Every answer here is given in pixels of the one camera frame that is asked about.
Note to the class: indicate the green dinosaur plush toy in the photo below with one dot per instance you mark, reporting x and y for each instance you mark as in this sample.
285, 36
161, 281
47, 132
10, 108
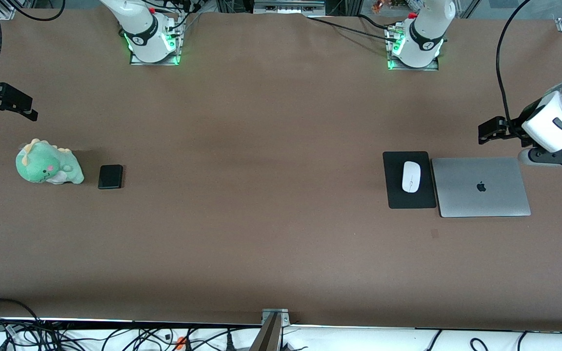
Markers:
42, 163

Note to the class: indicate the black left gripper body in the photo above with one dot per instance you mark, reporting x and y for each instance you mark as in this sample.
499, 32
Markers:
513, 129

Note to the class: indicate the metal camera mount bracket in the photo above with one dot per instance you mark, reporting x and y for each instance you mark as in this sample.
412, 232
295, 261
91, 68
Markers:
281, 317

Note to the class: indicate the silver closed laptop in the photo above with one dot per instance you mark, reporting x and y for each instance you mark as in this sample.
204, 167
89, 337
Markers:
481, 187

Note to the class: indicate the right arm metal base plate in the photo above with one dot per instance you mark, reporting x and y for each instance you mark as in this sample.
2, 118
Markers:
176, 53

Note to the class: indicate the small black phone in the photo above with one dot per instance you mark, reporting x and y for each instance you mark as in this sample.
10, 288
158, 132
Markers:
110, 177

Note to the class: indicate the white computer mouse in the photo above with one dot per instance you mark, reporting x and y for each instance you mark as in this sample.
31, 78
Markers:
411, 176

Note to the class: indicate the grey camera mount pole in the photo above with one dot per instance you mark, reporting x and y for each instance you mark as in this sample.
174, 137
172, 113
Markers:
266, 339

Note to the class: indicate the black mouse pad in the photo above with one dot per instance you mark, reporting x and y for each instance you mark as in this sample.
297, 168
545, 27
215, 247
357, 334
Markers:
398, 195

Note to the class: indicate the brown table cover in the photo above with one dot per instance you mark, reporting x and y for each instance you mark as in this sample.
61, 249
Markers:
281, 253

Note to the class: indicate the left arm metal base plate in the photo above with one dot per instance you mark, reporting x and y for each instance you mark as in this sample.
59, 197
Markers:
434, 63

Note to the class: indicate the grey metal box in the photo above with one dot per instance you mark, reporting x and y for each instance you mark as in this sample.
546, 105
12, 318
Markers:
288, 6

